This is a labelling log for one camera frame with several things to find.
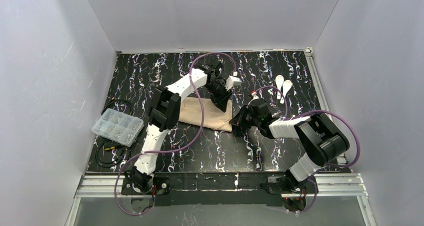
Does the beige cloth napkin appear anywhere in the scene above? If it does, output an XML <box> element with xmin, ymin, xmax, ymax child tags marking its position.
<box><xmin>179</xmin><ymin>97</ymin><xmax>233</xmax><ymax>132</ymax></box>

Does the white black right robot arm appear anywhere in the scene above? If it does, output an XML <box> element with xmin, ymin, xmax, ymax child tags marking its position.
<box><xmin>229</xmin><ymin>98</ymin><xmax>350</xmax><ymax>185</ymax></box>

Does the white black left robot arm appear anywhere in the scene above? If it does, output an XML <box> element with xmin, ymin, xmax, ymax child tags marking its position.
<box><xmin>133</xmin><ymin>63</ymin><xmax>242</xmax><ymax>176</ymax></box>

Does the white spoon left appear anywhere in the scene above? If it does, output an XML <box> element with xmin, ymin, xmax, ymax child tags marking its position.
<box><xmin>275</xmin><ymin>75</ymin><xmax>284</xmax><ymax>100</ymax></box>

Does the white spoon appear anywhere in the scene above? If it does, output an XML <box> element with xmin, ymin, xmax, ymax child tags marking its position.
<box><xmin>275</xmin><ymin>75</ymin><xmax>284</xmax><ymax>100</ymax></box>
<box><xmin>280</xmin><ymin>80</ymin><xmax>293</xmax><ymax>104</ymax></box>

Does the white spoon right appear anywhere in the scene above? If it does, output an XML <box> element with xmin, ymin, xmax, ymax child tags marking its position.
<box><xmin>280</xmin><ymin>80</ymin><xmax>293</xmax><ymax>104</ymax></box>

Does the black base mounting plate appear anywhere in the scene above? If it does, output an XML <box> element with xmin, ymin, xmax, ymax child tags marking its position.
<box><xmin>118</xmin><ymin>172</ymin><xmax>318</xmax><ymax>209</ymax></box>

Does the clear plastic box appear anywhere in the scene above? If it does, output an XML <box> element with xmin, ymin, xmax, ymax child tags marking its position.
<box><xmin>91</xmin><ymin>108</ymin><xmax>144</xmax><ymax>147</ymax></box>

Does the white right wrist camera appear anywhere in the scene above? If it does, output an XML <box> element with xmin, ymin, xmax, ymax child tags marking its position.
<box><xmin>250</xmin><ymin>91</ymin><xmax>260</xmax><ymax>101</ymax></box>

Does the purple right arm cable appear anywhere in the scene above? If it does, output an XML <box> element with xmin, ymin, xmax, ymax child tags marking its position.
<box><xmin>250</xmin><ymin>85</ymin><xmax>361</xmax><ymax>214</ymax></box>

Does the aluminium front frame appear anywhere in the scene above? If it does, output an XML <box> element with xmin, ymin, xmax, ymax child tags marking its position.
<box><xmin>66</xmin><ymin>172</ymin><xmax>376</xmax><ymax>225</ymax></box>

